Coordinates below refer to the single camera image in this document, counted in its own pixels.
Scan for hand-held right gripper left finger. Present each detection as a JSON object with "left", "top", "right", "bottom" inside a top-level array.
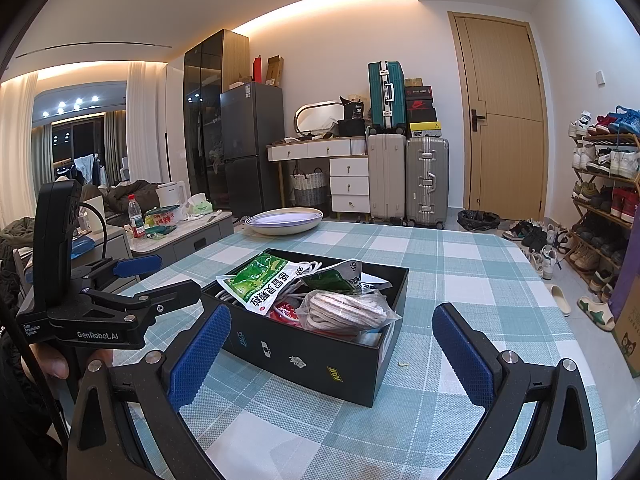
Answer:
[{"left": 67, "top": 302, "right": 233, "bottom": 480}]

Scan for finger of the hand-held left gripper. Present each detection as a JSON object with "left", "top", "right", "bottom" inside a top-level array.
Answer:
[
  {"left": 75, "top": 254, "right": 164, "bottom": 291},
  {"left": 117, "top": 279, "right": 202, "bottom": 333}
]

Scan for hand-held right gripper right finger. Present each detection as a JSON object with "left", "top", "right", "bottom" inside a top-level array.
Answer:
[{"left": 431, "top": 302, "right": 598, "bottom": 480}]

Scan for green printed packet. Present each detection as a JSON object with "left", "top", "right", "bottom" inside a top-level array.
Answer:
[{"left": 215, "top": 252, "right": 301, "bottom": 316}]

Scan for red and white packet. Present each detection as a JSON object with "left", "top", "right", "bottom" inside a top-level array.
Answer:
[{"left": 270, "top": 297, "right": 304, "bottom": 329}]

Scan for black cardboard box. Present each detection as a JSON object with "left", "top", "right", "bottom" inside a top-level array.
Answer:
[{"left": 201, "top": 247, "right": 410, "bottom": 408}]

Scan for striped socks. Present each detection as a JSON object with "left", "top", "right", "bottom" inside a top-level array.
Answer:
[{"left": 298, "top": 289, "right": 404, "bottom": 332}]

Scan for white and green packet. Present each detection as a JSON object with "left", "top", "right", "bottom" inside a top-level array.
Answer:
[{"left": 300, "top": 258, "right": 394, "bottom": 297}]

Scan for person's left forearm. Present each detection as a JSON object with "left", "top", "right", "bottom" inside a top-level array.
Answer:
[{"left": 0, "top": 330, "right": 68, "bottom": 480}]

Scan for person's left hand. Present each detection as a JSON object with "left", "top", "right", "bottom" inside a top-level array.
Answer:
[{"left": 39, "top": 345, "right": 115, "bottom": 381}]

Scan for grey low cabinet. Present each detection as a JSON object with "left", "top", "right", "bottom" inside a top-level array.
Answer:
[{"left": 70, "top": 224, "right": 134, "bottom": 272}]

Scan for red cap plastic bottle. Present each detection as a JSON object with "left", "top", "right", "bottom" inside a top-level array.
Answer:
[{"left": 127, "top": 194, "right": 146, "bottom": 239}]

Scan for red patterned food container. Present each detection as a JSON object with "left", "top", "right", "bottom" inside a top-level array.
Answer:
[{"left": 144, "top": 205, "right": 186, "bottom": 229}]

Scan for grey side cabinet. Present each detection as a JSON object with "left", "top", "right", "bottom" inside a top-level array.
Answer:
[{"left": 127, "top": 211, "right": 236, "bottom": 267}]

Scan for dark jacket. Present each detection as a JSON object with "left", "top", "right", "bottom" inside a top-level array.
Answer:
[{"left": 80, "top": 180, "right": 166, "bottom": 227}]

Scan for white electric kettle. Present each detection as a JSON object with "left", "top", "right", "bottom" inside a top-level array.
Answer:
[{"left": 156, "top": 180, "right": 190, "bottom": 211}]

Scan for white curtain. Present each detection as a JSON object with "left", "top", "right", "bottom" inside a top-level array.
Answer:
[
  {"left": 124, "top": 61, "right": 169, "bottom": 187},
  {"left": 0, "top": 82, "right": 39, "bottom": 227}
]

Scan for teal checked tablecloth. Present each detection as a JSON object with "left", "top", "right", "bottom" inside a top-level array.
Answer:
[{"left": 112, "top": 219, "right": 601, "bottom": 480}]

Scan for group of shoes on floor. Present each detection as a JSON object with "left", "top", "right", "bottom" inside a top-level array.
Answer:
[{"left": 501, "top": 217, "right": 617, "bottom": 334}]

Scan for white oval dish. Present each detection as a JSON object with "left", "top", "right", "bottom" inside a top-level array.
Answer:
[{"left": 241, "top": 206, "right": 325, "bottom": 236}]

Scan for tall dark glass cabinet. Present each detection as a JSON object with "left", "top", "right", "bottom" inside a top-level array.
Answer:
[{"left": 182, "top": 30, "right": 250, "bottom": 212}]

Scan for grey fridge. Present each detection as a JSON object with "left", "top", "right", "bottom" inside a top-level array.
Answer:
[{"left": 220, "top": 82, "right": 285, "bottom": 219}]

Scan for brown cardboard box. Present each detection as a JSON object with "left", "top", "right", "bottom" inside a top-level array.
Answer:
[{"left": 612, "top": 300, "right": 640, "bottom": 379}]

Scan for woven laundry basket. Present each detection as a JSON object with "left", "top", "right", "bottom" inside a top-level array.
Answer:
[{"left": 291, "top": 169, "right": 331, "bottom": 207}]

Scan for silver suitcase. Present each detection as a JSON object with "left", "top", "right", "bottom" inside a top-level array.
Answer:
[{"left": 404, "top": 136, "right": 450, "bottom": 230}]

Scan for beige suitcase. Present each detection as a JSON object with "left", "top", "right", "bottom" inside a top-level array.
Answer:
[{"left": 366, "top": 132, "right": 409, "bottom": 225}]

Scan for white desk with drawers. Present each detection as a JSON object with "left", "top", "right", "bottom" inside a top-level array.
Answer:
[{"left": 266, "top": 137, "right": 372, "bottom": 216}]

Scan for wooden shoe rack with shoes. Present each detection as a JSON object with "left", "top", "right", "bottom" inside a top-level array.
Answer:
[{"left": 567, "top": 105, "right": 640, "bottom": 292}]

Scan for white oval mirror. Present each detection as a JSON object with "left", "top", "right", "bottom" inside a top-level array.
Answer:
[{"left": 292, "top": 100, "right": 346, "bottom": 140}]

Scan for black and yellow shoe box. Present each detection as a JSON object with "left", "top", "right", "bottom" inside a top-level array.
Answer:
[{"left": 408, "top": 121, "right": 444, "bottom": 140}]

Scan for open cardboard box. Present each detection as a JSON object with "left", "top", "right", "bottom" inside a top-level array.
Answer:
[{"left": 264, "top": 55, "right": 285, "bottom": 87}]

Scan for wooden door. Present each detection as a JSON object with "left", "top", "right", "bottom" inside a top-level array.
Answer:
[{"left": 447, "top": 11, "right": 546, "bottom": 222}]

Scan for red and black shoe box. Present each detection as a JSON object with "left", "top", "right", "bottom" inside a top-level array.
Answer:
[{"left": 407, "top": 100, "right": 437, "bottom": 124}]

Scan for black paper bag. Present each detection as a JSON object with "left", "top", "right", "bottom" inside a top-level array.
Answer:
[{"left": 338, "top": 95, "right": 370, "bottom": 137}]

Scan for teal suitcase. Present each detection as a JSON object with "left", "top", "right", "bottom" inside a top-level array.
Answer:
[{"left": 367, "top": 61, "right": 406, "bottom": 135}]

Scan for black cable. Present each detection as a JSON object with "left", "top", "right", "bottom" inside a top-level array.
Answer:
[{"left": 75, "top": 201, "right": 109, "bottom": 262}]

